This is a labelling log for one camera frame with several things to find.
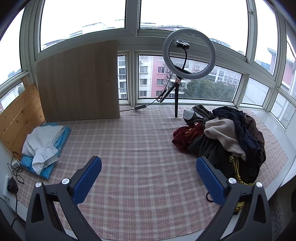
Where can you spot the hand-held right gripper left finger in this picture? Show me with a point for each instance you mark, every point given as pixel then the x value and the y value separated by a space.
pixel 89 178

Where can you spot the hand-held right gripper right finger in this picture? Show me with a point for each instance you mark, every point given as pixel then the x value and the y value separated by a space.
pixel 210 178

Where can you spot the navy blue pants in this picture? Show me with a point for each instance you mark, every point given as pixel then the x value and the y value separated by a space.
pixel 245 129

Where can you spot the black yellow striped garment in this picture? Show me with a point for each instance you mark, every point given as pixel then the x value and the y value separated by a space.
pixel 234 162

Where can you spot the beige knit sweater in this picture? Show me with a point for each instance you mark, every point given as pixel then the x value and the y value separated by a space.
pixel 224 134

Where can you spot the blue folded blanket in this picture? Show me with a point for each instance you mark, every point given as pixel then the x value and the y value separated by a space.
pixel 66 136

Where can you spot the dark red garment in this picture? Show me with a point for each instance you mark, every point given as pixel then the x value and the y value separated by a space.
pixel 182 139

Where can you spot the pink plaid blanket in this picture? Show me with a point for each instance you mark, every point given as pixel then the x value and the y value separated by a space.
pixel 138 150

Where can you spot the white folded cloth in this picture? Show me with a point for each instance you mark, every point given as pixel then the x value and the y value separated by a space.
pixel 41 143

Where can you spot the brown garment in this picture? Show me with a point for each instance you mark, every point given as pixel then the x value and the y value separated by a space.
pixel 260 136

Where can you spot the black charger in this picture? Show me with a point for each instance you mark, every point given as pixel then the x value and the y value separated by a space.
pixel 12 186

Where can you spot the white power strip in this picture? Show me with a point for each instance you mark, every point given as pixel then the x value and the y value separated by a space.
pixel 5 185

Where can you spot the pine wood panel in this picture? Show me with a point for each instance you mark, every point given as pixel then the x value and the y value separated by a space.
pixel 20 115

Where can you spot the light wooden board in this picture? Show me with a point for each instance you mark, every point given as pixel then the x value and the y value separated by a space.
pixel 78 81

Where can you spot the black gooseneck phone holder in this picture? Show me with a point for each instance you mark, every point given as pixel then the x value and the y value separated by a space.
pixel 181 44

